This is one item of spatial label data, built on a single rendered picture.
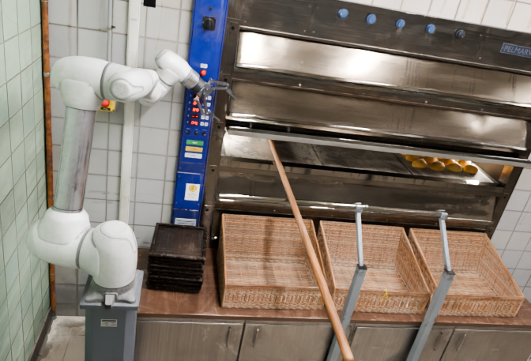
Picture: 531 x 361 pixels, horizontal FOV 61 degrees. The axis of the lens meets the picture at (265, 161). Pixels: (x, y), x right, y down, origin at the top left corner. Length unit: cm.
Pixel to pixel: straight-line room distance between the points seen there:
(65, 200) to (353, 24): 158
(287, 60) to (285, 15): 22
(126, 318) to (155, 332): 63
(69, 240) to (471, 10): 217
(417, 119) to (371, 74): 41
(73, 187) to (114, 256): 28
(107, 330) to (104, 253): 35
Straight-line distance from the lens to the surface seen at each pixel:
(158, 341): 253
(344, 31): 243
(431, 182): 294
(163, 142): 248
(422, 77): 263
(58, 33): 239
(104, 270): 175
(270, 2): 232
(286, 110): 244
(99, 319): 189
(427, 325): 273
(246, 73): 235
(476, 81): 281
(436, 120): 278
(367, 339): 275
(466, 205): 317
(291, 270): 277
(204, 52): 229
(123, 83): 158
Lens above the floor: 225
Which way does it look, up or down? 24 degrees down
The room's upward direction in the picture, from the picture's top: 11 degrees clockwise
